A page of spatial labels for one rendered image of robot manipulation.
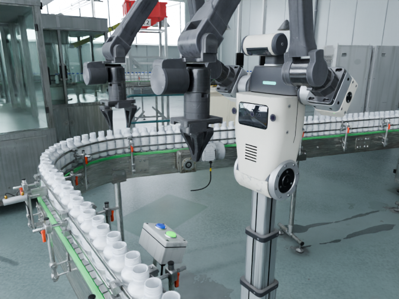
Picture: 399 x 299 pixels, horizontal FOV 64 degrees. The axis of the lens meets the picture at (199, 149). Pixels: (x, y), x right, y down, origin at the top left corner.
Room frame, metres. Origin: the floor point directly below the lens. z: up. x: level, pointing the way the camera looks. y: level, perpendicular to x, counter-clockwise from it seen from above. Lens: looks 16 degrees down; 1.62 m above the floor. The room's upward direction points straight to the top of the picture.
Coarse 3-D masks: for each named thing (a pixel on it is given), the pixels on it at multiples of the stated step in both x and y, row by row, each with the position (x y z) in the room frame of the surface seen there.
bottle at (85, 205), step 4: (80, 204) 0.94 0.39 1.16; (84, 204) 0.96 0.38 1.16; (88, 204) 0.96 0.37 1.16; (80, 208) 0.93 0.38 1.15; (84, 208) 0.92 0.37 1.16; (88, 208) 0.93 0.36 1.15; (92, 208) 0.95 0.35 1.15; (80, 216) 0.93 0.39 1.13; (80, 220) 0.92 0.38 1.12; (80, 224) 0.92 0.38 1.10; (80, 236) 0.92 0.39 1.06; (80, 240) 0.92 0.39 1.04
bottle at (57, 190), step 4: (56, 180) 1.16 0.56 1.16; (60, 180) 1.16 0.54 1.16; (64, 180) 1.17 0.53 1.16; (56, 184) 1.16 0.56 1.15; (60, 184) 1.16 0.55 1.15; (56, 188) 1.15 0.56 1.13; (60, 188) 1.15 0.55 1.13; (56, 192) 1.14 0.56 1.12; (60, 192) 1.14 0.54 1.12; (56, 196) 1.14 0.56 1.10; (56, 204) 1.15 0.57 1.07; (56, 208) 1.15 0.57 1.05; (60, 208) 1.14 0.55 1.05; (56, 216) 1.15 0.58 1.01
